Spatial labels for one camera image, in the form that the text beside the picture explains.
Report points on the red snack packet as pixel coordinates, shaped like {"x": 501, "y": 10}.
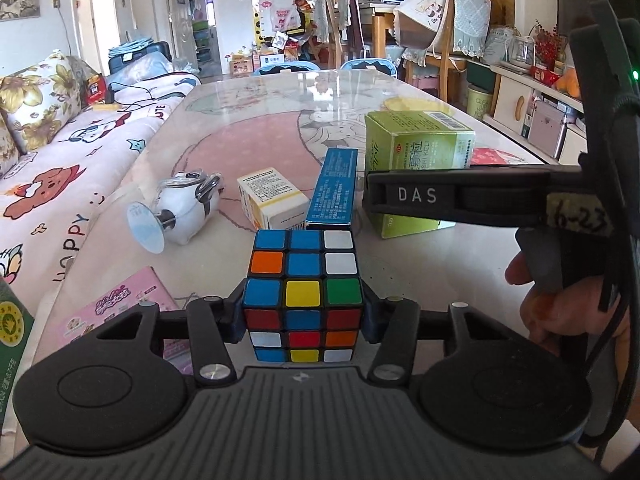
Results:
{"x": 96, "y": 87}

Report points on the red flower decoration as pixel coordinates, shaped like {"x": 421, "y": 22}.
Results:
{"x": 545, "y": 40}

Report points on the glass kettle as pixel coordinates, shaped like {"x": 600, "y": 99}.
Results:
{"x": 521, "y": 52}

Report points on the light blue quilted cover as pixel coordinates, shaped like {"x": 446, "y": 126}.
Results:
{"x": 467, "y": 22}

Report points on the blue child chair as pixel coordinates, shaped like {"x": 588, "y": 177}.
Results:
{"x": 370, "y": 65}
{"x": 285, "y": 67}

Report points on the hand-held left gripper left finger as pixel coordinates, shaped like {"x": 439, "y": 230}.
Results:
{"x": 235, "y": 312}

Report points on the shelf with green bins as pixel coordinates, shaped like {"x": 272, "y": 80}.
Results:
{"x": 201, "y": 40}

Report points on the pile of oranges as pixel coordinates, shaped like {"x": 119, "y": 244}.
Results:
{"x": 569, "y": 82}

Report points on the pink metal case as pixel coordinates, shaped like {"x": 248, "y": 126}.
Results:
{"x": 547, "y": 130}

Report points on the cream cabinet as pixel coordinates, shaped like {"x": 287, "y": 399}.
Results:
{"x": 515, "y": 105}

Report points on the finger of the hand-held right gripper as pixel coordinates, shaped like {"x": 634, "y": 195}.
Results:
{"x": 415, "y": 195}

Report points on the grey sofa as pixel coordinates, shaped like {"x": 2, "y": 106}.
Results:
{"x": 80, "y": 67}

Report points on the white printed plastic bag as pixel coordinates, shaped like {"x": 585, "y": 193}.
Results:
{"x": 285, "y": 17}

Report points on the dark green box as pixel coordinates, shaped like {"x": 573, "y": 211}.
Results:
{"x": 12, "y": 330}

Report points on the white and yellow box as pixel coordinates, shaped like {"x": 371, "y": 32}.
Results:
{"x": 270, "y": 190}

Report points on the floral cushion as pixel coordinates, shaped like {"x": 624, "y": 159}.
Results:
{"x": 6, "y": 145}
{"x": 35, "y": 95}

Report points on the white woven bag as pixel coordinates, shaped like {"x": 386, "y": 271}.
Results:
{"x": 500, "y": 45}

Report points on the chair draped with clothes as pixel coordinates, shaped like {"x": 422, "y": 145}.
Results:
{"x": 342, "y": 20}

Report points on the person's right hand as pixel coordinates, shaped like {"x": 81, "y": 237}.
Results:
{"x": 555, "y": 320}

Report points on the cartoon printed blanket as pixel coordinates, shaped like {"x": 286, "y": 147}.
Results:
{"x": 60, "y": 160}

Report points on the wooden dining table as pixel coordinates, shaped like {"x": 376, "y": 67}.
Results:
{"x": 382, "y": 25}

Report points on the pile of printed cartons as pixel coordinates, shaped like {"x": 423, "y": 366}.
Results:
{"x": 250, "y": 62}

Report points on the giraffe height chart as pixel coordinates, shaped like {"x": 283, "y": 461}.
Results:
{"x": 257, "y": 5}

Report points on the pink plastic stool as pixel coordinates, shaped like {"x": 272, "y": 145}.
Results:
{"x": 425, "y": 85}

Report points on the plastic-wrapped blue bedding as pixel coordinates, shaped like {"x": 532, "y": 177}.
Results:
{"x": 150, "y": 67}

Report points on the blue long box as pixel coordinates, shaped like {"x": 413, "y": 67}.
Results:
{"x": 332, "y": 190}

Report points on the colourful puzzle cube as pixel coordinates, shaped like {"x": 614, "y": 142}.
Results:
{"x": 300, "y": 292}

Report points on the green waste bin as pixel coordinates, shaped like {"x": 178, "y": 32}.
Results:
{"x": 481, "y": 102}

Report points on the green medicine box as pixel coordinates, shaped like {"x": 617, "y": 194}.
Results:
{"x": 420, "y": 135}

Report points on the red box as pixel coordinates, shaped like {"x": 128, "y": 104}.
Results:
{"x": 545, "y": 75}

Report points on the wooden chair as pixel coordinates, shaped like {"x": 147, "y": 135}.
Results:
{"x": 445, "y": 77}

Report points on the dark blue suitcase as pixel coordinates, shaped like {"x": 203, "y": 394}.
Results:
{"x": 160, "y": 52}

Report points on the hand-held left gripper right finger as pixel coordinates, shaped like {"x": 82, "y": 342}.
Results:
{"x": 369, "y": 315}

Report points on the white suction-cup toy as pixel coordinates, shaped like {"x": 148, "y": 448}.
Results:
{"x": 185, "y": 210}

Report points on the yellow power strip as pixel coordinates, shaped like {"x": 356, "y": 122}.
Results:
{"x": 105, "y": 106}

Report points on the white lace cloth cover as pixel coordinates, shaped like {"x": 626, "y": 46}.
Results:
{"x": 422, "y": 10}

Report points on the pink printed box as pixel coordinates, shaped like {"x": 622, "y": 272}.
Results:
{"x": 125, "y": 300}

